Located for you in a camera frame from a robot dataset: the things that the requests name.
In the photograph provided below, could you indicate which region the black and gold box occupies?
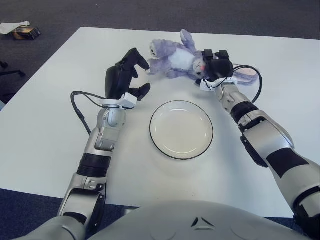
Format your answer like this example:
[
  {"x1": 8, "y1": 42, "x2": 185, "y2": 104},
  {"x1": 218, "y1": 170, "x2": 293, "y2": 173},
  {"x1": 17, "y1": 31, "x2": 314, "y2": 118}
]
[{"x1": 12, "y1": 25, "x2": 42, "y2": 40}]

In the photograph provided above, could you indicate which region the grey robot torso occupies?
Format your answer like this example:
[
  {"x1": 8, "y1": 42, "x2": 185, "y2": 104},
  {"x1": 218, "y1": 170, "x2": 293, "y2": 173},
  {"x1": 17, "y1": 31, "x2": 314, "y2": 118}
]
[{"x1": 87, "y1": 199, "x2": 311, "y2": 240}]

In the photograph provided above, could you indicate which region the black office chair base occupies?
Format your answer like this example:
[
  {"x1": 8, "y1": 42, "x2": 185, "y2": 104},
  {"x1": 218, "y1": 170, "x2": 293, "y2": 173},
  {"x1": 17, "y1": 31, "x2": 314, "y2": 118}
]
[{"x1": 0, "y1": 60, "x2": 27, "y2": 78}]

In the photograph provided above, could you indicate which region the purple plush bunny doll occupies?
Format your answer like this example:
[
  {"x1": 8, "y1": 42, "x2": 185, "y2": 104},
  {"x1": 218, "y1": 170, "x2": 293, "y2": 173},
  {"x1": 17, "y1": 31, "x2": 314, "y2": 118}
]
[{"x1": 146, "y1": 29, "x2": 258, "y2": 86}]

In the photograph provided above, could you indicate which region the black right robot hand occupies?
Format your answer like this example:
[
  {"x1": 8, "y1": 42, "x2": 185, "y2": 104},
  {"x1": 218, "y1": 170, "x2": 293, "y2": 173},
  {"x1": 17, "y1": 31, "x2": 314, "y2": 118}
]
[{"x1": 194, "y1": 49, "x2": 235, "y2": 87}]

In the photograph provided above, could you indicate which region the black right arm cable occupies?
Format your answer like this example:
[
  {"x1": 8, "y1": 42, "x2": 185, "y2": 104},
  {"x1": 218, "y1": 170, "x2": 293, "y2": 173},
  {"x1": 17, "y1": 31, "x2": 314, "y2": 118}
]
[{"x1": 232, "y1": 64, "x2": 263, "y2": 104}]

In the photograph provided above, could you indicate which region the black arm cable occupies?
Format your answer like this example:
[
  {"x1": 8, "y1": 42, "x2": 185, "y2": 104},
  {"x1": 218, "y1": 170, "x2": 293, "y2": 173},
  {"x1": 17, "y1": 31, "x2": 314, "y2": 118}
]
[
  {"x1": 70, "y1": 91, "x2": 107, "y2": 135},
  {"x1": 232, "y1": 64, "x2": 263, "y2": 104}
]

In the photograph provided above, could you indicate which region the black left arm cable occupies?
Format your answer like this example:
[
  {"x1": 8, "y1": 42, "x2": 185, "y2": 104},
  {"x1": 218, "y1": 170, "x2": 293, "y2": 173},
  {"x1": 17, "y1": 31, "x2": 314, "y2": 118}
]
[{"x1": 70, "y1": 91, "x2": 107, "y2": 135}]

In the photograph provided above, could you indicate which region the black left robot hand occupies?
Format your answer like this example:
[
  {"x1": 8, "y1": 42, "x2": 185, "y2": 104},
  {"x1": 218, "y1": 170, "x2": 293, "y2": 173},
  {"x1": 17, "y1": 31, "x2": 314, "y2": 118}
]
[{"x1": 104, "y1": 47, "x2": 151, "y2": 101}]

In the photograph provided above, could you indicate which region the white plate black rim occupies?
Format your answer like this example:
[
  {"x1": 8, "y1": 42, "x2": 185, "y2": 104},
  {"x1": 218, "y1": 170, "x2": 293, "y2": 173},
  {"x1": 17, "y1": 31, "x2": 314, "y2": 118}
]
[{"x1": 149, "y1": 100, "x2": 215, "y2": 161}]

